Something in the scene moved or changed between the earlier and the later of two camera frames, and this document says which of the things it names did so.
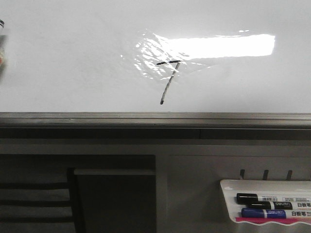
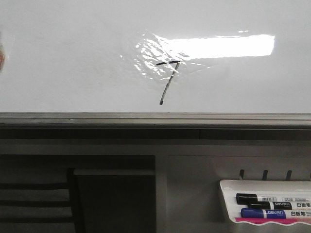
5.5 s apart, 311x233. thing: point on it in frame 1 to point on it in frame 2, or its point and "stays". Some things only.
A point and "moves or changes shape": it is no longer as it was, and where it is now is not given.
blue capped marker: [264, 213] stays
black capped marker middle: [271, 205] stays
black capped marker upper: [244, 198] stays
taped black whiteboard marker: [3, 43] moves or changes shape
